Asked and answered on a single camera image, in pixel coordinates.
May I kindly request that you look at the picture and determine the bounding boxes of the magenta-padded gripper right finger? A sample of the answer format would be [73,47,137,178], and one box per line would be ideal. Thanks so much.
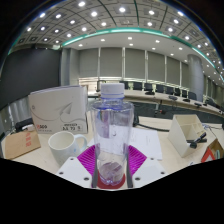
[125,144,167,189]

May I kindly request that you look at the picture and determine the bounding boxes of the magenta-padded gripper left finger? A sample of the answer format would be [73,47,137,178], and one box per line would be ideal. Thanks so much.
[55,144,100,189]

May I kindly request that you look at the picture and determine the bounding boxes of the clear plastic water bottle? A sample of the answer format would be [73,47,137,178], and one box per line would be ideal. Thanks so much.
[89,83,135,187]

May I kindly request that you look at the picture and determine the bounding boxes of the white printed paper sheet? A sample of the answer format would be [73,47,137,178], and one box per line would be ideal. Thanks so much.
[87,127,163,161]

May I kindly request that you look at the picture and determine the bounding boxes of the white ceramic mug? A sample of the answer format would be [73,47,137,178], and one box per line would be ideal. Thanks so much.
[47,130,88,167]

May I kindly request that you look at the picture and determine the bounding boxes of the black desk telephone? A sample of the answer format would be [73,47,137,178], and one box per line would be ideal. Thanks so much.
[132,108,141,128]

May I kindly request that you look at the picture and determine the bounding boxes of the small beige open box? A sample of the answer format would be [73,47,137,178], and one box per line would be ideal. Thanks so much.
[167,114,208,158]

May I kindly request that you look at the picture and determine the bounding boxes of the white paper ream box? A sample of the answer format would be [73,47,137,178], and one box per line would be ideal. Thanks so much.
[27,85,89,135]

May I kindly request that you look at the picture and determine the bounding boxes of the flat brown cardboard piece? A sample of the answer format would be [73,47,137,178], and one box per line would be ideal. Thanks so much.
[1,129,42,160]

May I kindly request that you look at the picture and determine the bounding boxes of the black box-shaped device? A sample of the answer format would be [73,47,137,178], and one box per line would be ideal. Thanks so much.
[14,117,35,133]

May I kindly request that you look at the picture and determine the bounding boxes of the cardboard box with red label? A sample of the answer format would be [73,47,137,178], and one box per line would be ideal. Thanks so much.
[200,138,224,164]

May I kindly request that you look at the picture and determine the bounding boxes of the round ceiling lights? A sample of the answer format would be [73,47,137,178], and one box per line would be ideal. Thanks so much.
[16,0,221,68]

